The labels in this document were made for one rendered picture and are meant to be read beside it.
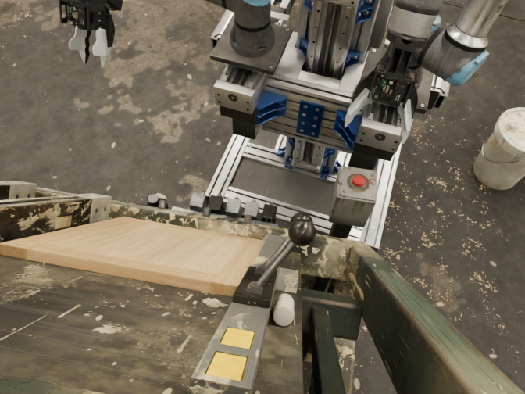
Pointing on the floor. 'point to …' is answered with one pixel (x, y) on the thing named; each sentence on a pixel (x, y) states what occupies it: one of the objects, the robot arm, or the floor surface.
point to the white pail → (503, 152)
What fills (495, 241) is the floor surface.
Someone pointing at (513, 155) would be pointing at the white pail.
